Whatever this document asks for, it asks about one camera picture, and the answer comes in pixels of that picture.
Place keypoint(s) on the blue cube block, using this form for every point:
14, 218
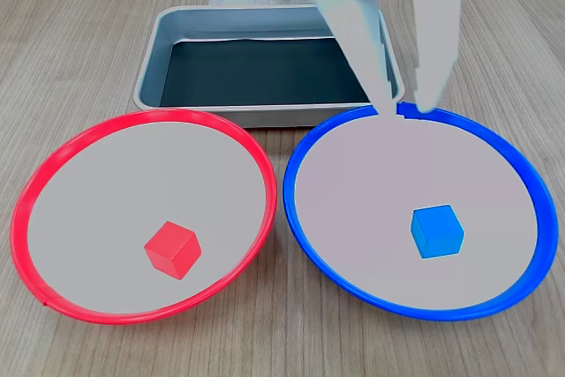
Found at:
437, 231

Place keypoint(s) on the red cube block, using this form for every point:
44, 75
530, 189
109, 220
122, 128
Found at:
173, 250

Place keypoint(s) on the black tray liner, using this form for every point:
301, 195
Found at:
256, 72

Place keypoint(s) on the silver metal tray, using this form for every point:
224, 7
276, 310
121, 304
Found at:
198, 24

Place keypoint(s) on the white dish blue rim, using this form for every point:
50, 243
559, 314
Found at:
397, 165

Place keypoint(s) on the white dish red rim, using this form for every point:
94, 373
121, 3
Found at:
132, 218

